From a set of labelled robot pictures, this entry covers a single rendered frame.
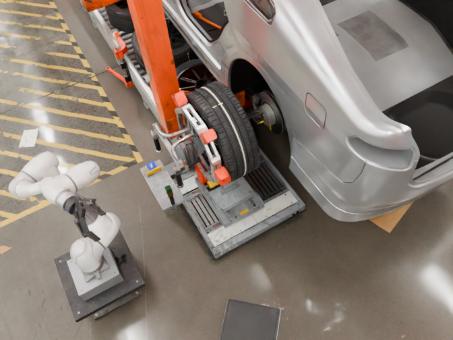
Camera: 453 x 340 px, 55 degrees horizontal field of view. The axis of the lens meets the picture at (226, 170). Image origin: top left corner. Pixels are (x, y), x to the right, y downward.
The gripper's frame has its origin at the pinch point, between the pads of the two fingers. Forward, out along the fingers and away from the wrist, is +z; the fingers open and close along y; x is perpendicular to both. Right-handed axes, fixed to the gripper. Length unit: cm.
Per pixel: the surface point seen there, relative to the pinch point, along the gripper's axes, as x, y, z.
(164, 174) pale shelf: -119, 30, -66
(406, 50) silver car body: -218, -105, 38
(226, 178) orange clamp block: -100, -3, -3
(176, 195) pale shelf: -114, 36, -45
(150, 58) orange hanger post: -84, -55, -72
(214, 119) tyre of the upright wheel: -94, -36, -21
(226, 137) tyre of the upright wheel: -97, -28, -10
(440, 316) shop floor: -194, 50, 140
